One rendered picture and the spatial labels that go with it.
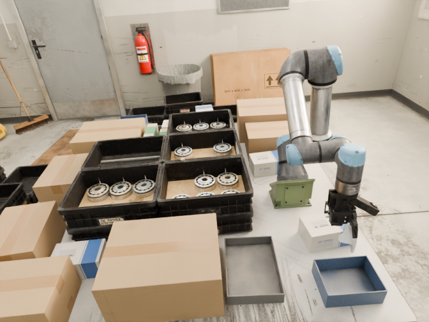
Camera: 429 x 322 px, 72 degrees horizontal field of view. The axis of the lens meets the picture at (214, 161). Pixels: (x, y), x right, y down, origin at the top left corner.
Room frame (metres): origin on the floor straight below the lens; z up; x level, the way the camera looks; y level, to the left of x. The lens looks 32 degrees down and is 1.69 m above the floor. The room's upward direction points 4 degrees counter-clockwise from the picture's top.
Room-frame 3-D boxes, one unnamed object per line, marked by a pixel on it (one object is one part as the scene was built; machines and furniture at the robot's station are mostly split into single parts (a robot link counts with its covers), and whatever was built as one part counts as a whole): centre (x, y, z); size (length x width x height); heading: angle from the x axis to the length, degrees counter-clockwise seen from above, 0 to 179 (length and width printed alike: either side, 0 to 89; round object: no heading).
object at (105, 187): (1.14, 0.56, 0.86); 0.10 x 0.10 x 0.01
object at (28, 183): (1.86, 1.43, 0.31); 0.40 x 0.30 x 0.34; 0
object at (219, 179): (1.16, -0.06, 0.86); 0.10 x 0.10 x 0.01
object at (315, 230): (0.89, -0.45, 0.75); 0.20 x 0.12 x 0.09; 98
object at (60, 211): (1.08, 0.45, 0.92); 0.40 x 0.30 x 0.02; 92
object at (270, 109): (1.92, -0.39, 0.80); 0.40 x 0.30 x 0.20; 87
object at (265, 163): (1.44, -0.31, 0.75); 0.20 x 0.12 x 0.09; 96
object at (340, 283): (0.66, -0.44, 0.74); 0.20 x 0.15 x 0.07; 90
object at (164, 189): (1.09, 0.05, 0.87); 0.40 x 0.30 x 0.11; 92
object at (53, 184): (1.36, 0.80, 0.78); 0.30 x 0.22 x 0.16; 3
